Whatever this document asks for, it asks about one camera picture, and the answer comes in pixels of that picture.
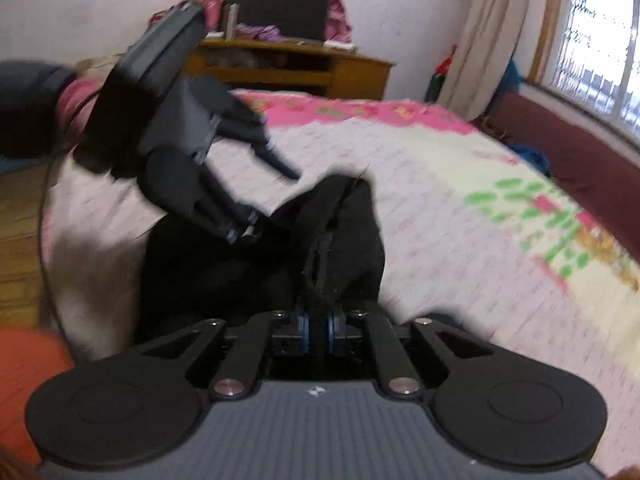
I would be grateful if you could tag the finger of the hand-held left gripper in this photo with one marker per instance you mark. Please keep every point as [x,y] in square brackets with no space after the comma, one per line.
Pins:
[272,154]
[235,225]

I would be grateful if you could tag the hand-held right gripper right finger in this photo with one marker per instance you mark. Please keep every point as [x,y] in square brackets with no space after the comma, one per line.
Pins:
[331,336]

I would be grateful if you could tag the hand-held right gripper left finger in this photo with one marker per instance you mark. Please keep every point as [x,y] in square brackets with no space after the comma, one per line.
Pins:
[303,336]

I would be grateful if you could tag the black pants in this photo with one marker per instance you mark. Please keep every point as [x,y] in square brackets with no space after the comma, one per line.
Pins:
[225,270]

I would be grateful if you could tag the person's left forearm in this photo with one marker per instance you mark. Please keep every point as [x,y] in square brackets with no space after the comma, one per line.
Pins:
[30,105]

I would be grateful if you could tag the wooden cabinet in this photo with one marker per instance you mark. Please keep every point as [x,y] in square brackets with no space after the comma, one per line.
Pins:
[300,67]

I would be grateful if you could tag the purple cloth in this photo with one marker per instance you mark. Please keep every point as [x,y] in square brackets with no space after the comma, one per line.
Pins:
[260,32]

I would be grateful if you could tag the pink floral cloth cover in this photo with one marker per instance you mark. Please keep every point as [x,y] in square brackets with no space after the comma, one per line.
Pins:
[340,10]

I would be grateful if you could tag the floral bed sheet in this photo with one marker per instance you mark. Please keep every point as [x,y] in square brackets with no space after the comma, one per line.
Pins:
[450,220]

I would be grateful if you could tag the red and green bag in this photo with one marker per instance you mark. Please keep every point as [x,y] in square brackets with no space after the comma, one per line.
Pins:
[442,77]

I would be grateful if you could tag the beige curtain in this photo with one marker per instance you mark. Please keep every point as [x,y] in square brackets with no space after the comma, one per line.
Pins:
[490,35]

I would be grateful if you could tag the blue cloth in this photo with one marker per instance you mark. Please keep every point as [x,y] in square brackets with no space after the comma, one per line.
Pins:
[530,157]

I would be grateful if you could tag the orange cloth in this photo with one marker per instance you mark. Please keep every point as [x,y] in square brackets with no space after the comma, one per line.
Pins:
[27,385]

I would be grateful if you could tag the maroon bench cushion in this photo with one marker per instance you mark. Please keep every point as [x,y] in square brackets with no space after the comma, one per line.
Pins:
[575,160]

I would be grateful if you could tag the window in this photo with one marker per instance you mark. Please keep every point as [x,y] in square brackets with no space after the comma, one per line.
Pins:
[595,45]

